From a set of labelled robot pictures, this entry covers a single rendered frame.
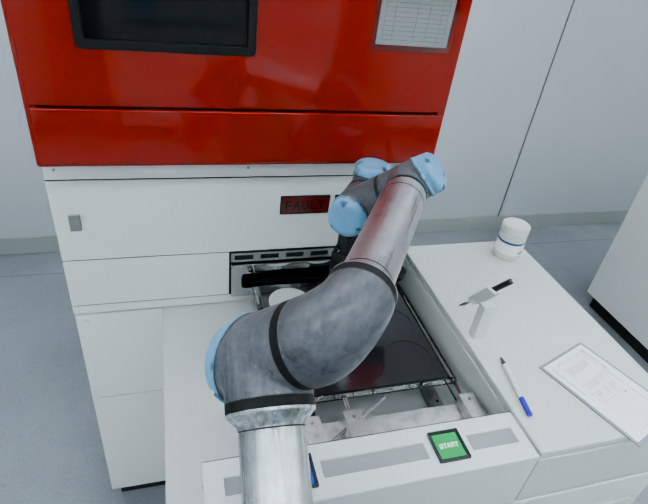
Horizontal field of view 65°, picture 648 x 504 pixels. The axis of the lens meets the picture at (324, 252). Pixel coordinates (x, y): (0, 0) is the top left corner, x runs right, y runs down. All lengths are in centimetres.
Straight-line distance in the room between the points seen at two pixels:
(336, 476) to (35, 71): 82
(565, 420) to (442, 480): 28
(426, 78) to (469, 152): 213
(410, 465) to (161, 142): 73
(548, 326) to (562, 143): 243
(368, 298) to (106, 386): 103
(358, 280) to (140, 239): 69
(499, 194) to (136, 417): 262
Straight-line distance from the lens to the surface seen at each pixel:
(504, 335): 118
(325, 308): 59
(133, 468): 182
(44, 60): 101
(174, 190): 114
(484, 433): 99
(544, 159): 356
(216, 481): 85
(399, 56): 108
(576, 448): 104
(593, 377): 118
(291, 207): 119
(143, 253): 123
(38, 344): 253
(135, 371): 148
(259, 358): 63
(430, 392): 116
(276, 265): 127
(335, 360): 59
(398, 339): 117
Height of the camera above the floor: 169
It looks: 34 degrees down
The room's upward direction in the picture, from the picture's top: 8 degrees clockwise
